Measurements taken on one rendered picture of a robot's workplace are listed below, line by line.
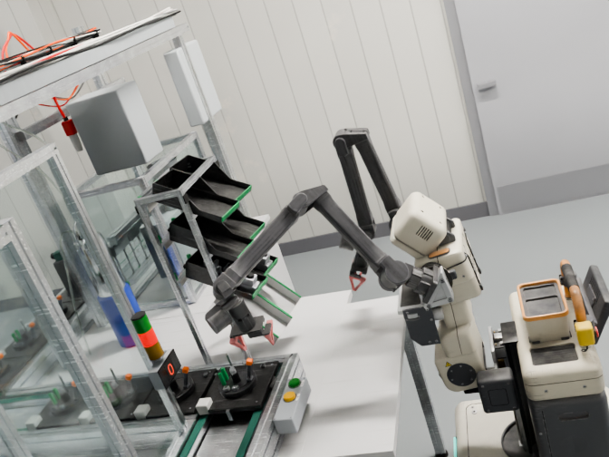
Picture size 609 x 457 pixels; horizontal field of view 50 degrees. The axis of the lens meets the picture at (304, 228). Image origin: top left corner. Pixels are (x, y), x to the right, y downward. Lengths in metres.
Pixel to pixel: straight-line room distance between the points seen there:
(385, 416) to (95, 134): 2.00
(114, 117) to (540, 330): 2.13
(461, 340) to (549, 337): 0.30
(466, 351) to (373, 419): 0.46
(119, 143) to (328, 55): 2.13
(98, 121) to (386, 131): 2.45
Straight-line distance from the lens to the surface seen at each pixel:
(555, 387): 2.37
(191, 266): 2.48
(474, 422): 2.99
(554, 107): 5.05
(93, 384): 1.40
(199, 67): 3.86
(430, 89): 5.00
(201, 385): 2.49
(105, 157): 3.43
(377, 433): 2.16
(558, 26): 4.93
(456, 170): 5.19
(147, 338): 2.13
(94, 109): 3.36
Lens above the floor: 2.26
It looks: 22 degrees down
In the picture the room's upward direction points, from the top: 19 degrees counter-clockwise
